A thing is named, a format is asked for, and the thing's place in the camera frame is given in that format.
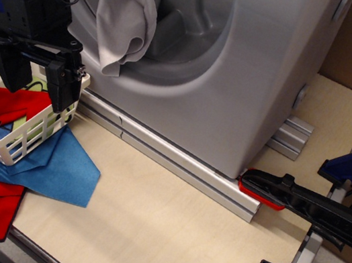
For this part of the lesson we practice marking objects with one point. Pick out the grey cloth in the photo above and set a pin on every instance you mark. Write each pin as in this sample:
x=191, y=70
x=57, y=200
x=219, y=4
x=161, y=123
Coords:
x=125, y=29

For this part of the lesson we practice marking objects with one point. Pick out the light green cloth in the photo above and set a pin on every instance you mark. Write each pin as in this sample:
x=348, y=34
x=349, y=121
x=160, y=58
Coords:
x=39, y=85

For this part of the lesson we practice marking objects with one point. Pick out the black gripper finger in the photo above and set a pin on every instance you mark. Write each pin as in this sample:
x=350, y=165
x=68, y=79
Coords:
x=15, y=70
x=64, y=77

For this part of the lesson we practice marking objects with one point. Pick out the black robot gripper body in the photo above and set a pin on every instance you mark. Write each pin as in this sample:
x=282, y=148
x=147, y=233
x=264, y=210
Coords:
x=43, y=23

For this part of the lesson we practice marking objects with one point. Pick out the short aluminium extrusion block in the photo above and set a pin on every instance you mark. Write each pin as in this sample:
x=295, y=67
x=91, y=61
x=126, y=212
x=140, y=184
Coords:
x=290, y=139

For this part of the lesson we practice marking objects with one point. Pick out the long aluminium extrusion rail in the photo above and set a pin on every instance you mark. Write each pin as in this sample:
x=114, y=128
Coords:
x=221, y=189

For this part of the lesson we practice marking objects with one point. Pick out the blue cloth on table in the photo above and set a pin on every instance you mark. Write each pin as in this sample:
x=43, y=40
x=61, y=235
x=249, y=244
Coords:
x=59, y=168

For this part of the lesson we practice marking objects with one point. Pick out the wooden table board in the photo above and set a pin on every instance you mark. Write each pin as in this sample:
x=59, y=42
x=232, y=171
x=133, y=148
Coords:
x=141, y=212

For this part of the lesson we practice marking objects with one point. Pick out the white plastic laundry basket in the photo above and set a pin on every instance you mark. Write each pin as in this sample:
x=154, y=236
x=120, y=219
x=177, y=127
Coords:
x=15, y=145

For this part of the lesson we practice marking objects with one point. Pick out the grey toy washing machine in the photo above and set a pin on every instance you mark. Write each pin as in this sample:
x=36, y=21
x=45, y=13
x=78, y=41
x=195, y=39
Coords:
x=220, y=76

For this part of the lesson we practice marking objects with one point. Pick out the black and red clamp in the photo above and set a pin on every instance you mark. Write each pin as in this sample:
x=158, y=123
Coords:
x=329, y=216

